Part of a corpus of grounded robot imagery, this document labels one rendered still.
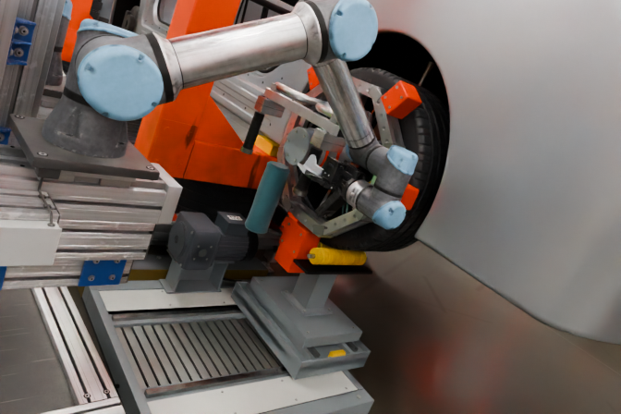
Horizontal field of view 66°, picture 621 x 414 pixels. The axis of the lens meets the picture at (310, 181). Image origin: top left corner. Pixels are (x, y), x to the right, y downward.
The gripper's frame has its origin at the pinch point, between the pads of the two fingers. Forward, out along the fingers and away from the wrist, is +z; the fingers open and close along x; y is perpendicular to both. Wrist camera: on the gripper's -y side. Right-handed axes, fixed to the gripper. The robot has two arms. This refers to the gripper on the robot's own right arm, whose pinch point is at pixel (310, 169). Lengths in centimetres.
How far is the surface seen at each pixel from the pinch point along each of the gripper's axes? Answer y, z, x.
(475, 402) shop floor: -83, -31, -116
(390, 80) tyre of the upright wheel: 32.4, 10.6, -28.5
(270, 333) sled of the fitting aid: -69, 12, -23
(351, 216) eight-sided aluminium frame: -11.6, -4.4, -20.3
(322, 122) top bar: 13.8, 3.6, -1.3
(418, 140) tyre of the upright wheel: 18.7, -9.8, -28.7
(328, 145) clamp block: 8.7, -2.5, -1.1
